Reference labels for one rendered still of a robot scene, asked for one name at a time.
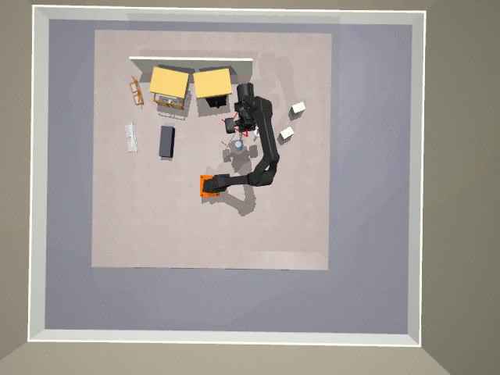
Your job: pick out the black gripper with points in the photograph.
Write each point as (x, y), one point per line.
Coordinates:
(230, 125)

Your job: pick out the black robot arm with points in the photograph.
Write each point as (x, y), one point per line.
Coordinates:
(259, 109)

